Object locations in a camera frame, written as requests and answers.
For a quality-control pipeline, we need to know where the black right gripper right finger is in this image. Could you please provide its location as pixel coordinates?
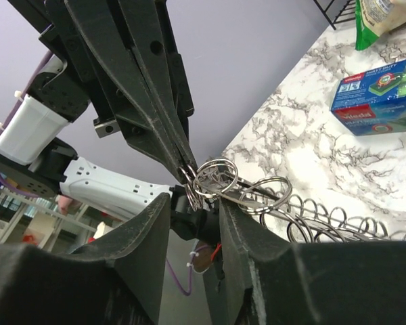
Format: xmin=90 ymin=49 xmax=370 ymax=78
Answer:
xmin=219 ymin=200 xmax=406 ymax=324

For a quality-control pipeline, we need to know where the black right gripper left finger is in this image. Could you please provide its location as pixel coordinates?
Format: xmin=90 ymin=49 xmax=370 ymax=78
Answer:
xmin=0 ymin=194 xmax=171 ymax=324

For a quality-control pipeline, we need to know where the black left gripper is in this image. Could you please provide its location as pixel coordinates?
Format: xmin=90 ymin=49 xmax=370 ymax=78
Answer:
xmin=12 ymin=1 xmax=197 ymax=184

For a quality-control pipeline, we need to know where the steel key ring organiser disc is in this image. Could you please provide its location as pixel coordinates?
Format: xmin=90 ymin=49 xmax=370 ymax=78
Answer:
xmin=179 ymin=158 xmax=406 ymax=243

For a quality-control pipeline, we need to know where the blue green sponge pack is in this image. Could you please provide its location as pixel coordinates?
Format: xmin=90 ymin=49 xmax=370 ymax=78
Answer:
xmin=330 ymin=60 xmax=406 ymax=136

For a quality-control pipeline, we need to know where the green white snack bag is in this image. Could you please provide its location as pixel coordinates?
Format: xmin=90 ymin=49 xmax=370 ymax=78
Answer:
xmin=355 ymin=0 xmax=406 ymax=51

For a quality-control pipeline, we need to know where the black wire shelf rack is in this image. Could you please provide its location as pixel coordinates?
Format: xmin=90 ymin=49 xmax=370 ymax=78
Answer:
xmin=313 ymin=0 xmax=356 ymax=30

